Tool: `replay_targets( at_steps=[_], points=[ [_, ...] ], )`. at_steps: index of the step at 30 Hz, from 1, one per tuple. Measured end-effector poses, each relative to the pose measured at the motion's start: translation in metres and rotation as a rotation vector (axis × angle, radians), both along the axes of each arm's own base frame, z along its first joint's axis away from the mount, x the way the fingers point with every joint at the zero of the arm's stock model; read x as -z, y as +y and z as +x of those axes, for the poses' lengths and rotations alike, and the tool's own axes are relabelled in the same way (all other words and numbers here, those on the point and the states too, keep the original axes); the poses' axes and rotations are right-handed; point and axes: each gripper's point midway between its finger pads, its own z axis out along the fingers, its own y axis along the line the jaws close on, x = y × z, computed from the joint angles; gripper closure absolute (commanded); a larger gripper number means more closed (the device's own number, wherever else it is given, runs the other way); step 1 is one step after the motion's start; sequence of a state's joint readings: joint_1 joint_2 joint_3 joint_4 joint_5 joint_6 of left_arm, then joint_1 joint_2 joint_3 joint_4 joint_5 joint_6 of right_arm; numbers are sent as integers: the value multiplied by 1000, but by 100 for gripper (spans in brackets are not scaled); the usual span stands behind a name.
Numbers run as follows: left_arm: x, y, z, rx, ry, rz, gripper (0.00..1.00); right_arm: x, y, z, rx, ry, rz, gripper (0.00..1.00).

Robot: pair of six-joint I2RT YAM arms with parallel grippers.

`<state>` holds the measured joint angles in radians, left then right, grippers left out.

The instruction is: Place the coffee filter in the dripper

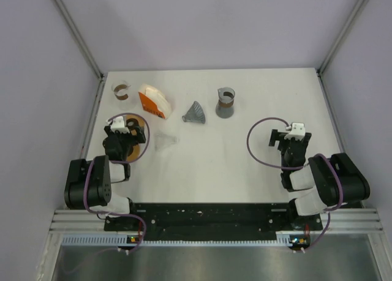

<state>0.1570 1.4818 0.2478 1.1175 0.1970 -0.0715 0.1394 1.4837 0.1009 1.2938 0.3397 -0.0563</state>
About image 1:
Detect orange coffee filter box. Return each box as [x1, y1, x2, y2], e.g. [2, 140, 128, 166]
[138, 84, 172, 119]

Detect grey glass carafe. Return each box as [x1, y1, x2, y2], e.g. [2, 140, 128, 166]
[215, 87, 235, 119]

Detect grey glass dripper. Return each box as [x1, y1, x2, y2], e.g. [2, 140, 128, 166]
[182, 101, 206, 124]

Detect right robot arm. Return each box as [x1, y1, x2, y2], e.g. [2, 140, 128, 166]
[269, 129, 371, 230]

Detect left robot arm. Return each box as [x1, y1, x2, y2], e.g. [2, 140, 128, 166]
[64, 118, 146, 230]

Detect clear glass dripper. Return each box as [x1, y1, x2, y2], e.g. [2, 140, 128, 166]
[154, 132, 179, 151]

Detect clear glass carafe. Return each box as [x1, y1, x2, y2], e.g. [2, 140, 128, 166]
[111, 80, 130, 101]

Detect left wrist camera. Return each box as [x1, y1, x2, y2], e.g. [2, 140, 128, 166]
[107, 116, 130, 134]

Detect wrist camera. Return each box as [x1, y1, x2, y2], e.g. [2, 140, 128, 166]
[284, 122, 306, 141]
[107, 116, 130, 134]

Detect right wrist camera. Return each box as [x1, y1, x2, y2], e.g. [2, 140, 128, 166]
[284, 122, 306, 141]

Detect aluminium frame rail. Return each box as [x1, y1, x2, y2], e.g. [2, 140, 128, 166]
[49, 208, 383, 234]

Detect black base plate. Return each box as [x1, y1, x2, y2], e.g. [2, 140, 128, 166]
[104, 203, 324, 241]

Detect grey cable duct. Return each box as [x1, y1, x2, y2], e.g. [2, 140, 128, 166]
[62, 234, 305, 247]

